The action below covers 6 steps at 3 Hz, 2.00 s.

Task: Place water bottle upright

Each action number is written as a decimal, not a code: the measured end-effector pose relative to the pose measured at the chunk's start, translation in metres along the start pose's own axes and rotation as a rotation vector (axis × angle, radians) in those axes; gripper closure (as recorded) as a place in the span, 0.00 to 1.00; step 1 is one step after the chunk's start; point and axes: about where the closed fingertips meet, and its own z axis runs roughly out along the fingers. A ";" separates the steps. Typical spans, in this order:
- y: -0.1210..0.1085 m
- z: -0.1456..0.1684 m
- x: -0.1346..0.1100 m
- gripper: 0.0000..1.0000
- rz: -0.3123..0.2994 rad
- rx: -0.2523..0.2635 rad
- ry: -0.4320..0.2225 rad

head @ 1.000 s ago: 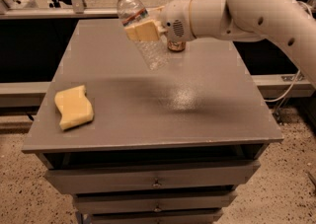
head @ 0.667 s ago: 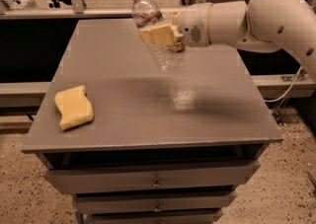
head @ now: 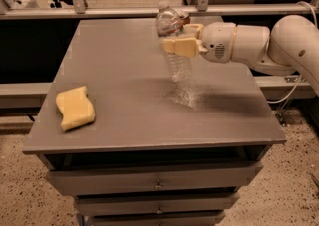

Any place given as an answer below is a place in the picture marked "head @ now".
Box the grey drawer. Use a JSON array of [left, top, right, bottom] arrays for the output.
[[46, 162, 263, 196], [93, 211, 225, 226], [75, 192, 239, 216]]

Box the yellow sponge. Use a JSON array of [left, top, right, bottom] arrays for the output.
[[56, 86, 96, 131]]

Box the top grey drawer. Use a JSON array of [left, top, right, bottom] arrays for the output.
[[46, 162, 263, 196]]

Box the middle grey drawer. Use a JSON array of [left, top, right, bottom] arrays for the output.
[[75, 192, 239, 216]]

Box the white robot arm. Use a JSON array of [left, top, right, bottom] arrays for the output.
[[160, 15, 319, 95]]

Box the clear plastic water bottle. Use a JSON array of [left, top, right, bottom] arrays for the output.
[[156, 1, 191, 83]]

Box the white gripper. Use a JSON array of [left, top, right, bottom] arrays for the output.
[[160, 22, 236, 63]]

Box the bottom grey drawer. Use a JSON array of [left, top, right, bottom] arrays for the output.
[[93, 211, 225, 226]]

